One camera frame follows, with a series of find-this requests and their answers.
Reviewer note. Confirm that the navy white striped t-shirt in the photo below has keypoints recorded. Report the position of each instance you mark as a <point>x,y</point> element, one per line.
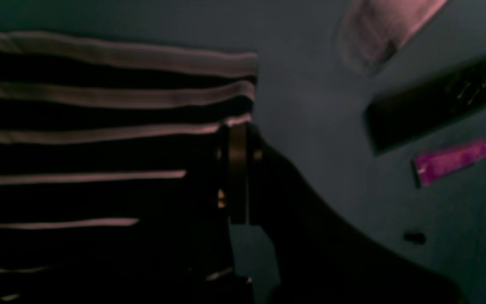
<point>109,159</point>

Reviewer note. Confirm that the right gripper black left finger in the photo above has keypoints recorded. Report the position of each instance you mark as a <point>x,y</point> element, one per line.
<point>232,171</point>

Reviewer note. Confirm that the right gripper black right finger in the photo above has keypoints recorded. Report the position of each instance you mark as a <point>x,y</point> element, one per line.
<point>322,258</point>

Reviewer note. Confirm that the pink tube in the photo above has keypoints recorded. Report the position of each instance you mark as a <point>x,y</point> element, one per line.
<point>432,166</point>

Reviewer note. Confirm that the black remote control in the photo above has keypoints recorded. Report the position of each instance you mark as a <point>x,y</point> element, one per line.
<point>405,114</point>

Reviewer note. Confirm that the small black screw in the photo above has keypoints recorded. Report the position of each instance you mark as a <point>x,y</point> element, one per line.
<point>415,237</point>

